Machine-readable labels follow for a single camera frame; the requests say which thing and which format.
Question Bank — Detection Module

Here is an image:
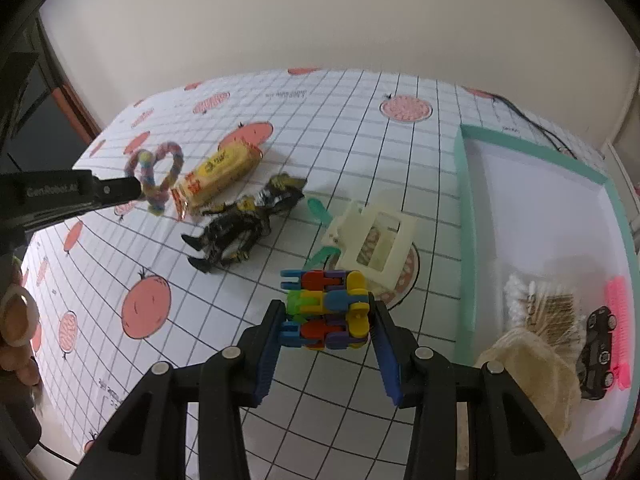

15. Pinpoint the pastel pipe cleaner heart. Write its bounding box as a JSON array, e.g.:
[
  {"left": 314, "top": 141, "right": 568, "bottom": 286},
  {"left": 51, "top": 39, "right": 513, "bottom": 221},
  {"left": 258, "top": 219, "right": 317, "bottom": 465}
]
[{"left": 124, "top": 141, "right": 185, "bottom": 216}]

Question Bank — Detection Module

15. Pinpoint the bag of cotton swabs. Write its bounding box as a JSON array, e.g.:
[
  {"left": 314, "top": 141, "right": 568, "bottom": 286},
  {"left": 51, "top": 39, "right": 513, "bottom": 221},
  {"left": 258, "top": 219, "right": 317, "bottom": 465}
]
[{"left": 502, "top": 270, "right": 588, "bottom": 348}]

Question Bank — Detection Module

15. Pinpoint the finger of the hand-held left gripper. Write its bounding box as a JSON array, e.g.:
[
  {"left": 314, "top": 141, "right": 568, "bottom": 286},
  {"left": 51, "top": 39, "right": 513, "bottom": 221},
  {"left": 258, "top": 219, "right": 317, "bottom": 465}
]
[{"left": 92, "top": 176, "right": 143, "bottom": 207}]

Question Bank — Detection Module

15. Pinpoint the black toy car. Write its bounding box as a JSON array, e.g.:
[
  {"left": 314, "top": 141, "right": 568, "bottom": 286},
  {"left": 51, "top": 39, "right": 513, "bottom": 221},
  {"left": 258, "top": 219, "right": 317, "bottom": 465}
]
[{"left": 575, "top": 305, "right": 615, "bottom": 401}]

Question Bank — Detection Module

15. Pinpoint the pink hair roller clip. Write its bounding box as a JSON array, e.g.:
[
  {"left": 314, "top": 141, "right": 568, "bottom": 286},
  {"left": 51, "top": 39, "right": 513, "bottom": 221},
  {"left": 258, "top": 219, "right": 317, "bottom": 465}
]
[{"left": 604, "top": 275, "right": 632, "bottom": 391}]

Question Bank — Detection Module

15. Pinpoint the black cable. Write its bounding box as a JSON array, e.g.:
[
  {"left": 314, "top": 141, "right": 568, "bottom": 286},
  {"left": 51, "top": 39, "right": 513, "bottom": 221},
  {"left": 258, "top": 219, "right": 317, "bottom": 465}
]
[{"left": 482, "top": 91, "right": 581, "bottom": 161}]

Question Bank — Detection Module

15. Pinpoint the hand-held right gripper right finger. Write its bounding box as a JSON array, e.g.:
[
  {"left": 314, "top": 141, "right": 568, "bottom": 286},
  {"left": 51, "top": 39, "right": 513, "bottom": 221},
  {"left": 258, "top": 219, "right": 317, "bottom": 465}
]
[{"left": 369, "top": 296, "right": 583, "bottom": 480}]

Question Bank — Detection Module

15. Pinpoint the multicoloured block toy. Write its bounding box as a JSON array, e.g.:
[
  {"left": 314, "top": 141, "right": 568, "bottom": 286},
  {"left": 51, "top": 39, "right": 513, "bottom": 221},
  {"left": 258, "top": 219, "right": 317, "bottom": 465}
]
[{"left": 279, "top": 269, "right": 372, "bottom": 351}]

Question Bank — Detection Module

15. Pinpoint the brown wooden door frame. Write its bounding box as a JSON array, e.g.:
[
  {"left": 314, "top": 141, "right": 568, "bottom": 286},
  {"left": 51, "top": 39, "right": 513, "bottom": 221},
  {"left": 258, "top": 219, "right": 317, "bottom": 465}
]
[{"left": 35, "top": 15, "right": 101, "bottom": 143}]

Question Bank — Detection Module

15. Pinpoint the cream plastic frame piece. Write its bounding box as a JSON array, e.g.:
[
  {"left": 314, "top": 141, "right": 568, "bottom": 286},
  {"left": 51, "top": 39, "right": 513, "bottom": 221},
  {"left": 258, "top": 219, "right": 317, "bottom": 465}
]
[{"left": 322, "top": 200, "right": 418, "bottom": 286}]

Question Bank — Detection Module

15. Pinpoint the person's left hand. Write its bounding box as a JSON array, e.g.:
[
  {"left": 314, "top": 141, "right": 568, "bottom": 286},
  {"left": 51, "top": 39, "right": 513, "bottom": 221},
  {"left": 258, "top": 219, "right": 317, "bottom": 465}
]
[{"left": 0, "top": 255, "right": 43, "bottom": 386}]

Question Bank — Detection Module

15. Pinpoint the black and yellow toy figure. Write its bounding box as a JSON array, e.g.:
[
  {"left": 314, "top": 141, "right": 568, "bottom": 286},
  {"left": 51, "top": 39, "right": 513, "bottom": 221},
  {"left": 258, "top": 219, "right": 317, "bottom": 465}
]
[{"left": 181, "top": 172, "right": 307, "bottom": 273}]

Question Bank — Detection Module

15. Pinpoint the teal-rimmed white tray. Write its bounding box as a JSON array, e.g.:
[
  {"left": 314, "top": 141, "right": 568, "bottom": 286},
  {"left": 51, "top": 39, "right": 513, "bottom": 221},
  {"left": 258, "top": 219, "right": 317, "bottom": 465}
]
[{"left": 454, "top": 122, "right": 640, "bottom": 476}]

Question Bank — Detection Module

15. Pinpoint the green translucent plastic figure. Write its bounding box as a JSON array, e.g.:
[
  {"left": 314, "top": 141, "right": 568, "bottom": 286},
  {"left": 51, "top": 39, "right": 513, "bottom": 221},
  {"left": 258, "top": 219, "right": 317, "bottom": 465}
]
[{"left": 302, "top": 197, "right": 346, "bottom": 273}]

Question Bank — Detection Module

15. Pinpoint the yellow snack packet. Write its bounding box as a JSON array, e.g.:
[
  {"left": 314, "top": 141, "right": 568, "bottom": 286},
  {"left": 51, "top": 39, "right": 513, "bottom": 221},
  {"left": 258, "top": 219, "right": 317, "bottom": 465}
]
[{"left": 170, "top": 137, "right": 263, "bottom": 221}]

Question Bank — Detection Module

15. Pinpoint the beige lace cloth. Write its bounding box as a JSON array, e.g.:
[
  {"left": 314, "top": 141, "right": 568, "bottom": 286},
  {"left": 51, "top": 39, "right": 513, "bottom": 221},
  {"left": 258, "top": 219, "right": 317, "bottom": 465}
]
[{"left": 472, "top": 327, "right": 583, "bottom": 438}]

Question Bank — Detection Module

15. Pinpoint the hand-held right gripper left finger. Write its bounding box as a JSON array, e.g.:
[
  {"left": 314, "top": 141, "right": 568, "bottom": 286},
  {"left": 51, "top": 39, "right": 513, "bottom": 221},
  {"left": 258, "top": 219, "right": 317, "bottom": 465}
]
[{"left": 75, "top": 299, "right": 288, "bottom": 480}]

